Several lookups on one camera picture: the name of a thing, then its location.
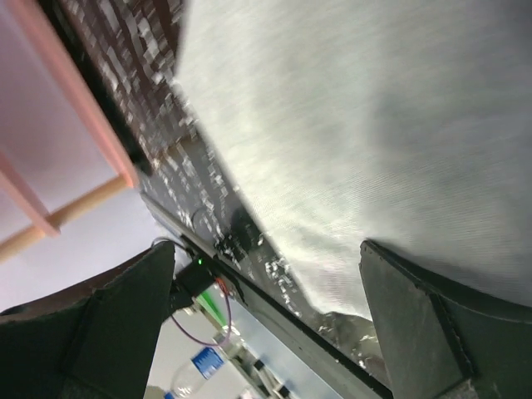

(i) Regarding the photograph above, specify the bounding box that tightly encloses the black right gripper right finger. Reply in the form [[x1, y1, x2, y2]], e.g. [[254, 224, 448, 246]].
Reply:
[[360, 240, 531, 398]]

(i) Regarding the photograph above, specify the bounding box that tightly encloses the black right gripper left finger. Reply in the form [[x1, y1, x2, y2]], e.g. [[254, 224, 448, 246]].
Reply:
[[1, 244, 175, 398]]

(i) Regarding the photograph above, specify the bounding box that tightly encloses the grey t shirt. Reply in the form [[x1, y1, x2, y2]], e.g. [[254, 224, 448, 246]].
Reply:
[[177, 1, 531, 318]]

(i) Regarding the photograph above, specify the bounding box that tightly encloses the pink tiered wooden shelf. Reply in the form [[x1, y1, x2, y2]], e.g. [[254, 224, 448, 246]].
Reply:
[[1, 1, 139, 261]]

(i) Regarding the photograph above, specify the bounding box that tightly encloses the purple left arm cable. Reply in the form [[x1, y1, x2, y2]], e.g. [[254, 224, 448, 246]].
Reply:
[[170, 280, 234, 347]]

